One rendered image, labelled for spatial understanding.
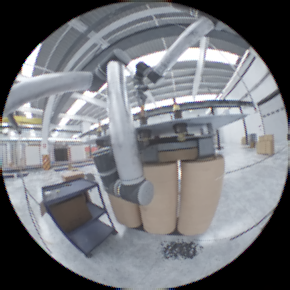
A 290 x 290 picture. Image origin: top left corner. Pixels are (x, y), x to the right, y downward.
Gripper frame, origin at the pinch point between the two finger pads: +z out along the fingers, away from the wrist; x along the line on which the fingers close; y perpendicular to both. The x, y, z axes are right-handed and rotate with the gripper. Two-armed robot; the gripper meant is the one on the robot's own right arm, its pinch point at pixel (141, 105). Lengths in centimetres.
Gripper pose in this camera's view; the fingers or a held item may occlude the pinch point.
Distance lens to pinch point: 74.4
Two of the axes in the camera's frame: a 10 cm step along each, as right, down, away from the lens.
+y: -8.0, 1.1, 5.9
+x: -5.9, 0.4, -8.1
